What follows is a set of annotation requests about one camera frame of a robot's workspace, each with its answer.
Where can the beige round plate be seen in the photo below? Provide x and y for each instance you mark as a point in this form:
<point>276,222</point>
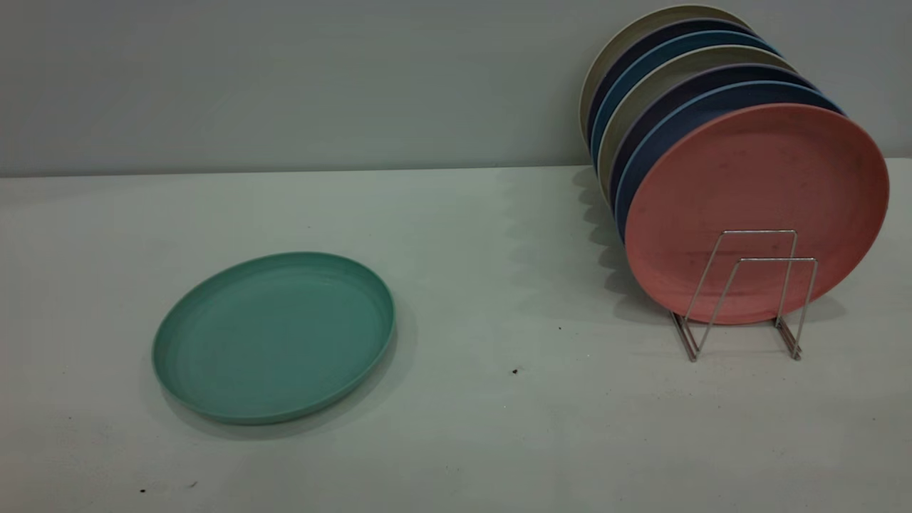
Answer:
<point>698,60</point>
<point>641,25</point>

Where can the navy blue round plate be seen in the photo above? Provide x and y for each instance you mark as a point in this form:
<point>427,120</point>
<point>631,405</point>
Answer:
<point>652,146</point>

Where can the teal blue round plate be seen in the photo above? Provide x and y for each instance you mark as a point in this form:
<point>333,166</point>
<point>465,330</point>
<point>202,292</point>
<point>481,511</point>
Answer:
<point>677,46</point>

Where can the pink round plate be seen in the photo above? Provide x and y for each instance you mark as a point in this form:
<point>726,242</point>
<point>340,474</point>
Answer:
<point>755,192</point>

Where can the dark purple round plate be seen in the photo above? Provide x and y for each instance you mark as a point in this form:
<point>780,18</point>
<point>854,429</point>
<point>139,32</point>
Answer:
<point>741,73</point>
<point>662,34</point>

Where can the green round plate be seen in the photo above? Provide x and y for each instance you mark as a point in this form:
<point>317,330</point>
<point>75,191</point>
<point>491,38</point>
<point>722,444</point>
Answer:
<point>274,338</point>

